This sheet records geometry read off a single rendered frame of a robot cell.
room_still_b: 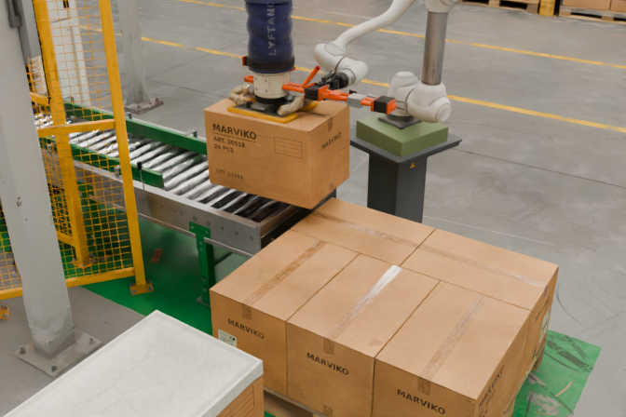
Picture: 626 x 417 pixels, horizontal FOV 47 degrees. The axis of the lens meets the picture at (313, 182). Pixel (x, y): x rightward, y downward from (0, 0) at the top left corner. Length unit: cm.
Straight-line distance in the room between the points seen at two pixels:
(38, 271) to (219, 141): 102
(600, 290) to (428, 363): 177
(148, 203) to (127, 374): 198
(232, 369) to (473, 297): 140
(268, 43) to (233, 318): 124
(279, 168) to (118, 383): 168
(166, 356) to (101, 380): 18
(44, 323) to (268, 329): 115
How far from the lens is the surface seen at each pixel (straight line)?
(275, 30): 331
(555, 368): 371
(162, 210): 384
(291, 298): 304
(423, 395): 274
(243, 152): 350
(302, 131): 326
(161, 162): 432
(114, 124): 366
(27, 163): 327
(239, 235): 352
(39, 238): 343
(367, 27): 365
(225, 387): 194
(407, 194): 409
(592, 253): 464
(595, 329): 402
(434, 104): 371
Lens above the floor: 233
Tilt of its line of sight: 27 degrees down
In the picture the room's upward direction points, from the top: straight up
